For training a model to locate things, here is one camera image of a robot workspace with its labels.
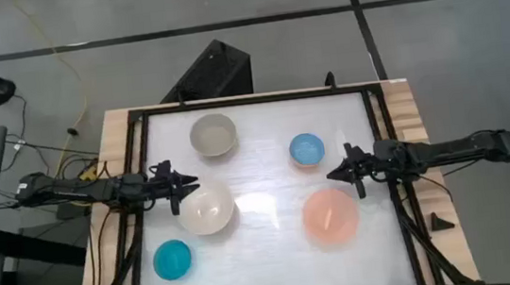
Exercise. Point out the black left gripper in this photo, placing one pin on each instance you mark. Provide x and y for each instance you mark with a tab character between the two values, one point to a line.
164	183

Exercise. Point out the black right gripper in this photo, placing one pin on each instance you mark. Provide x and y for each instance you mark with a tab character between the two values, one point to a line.
361	164

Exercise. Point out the large white bowl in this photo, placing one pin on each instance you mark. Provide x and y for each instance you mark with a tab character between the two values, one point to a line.
210	211

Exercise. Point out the grey bowl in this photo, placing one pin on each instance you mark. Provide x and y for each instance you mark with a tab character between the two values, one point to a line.
213	135

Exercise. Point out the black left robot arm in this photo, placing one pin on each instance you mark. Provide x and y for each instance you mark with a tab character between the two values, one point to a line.
75	191

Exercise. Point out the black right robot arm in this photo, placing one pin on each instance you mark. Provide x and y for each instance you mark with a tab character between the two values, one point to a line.
445	148

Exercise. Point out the small light blue bowl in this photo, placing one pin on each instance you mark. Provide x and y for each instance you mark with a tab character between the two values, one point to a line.
306	149

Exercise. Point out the small teal bowl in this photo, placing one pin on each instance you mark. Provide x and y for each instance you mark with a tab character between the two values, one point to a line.
172	260

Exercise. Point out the black box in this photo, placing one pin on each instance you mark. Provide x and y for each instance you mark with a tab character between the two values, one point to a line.
214	73

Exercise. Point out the black frame clamp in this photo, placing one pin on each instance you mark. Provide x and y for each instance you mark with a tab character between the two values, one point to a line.
330	80

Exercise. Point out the black metal table frame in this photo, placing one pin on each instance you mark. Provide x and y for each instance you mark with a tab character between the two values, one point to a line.
255	100

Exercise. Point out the black triangular bracket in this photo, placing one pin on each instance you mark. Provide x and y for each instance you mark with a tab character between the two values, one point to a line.
439	223

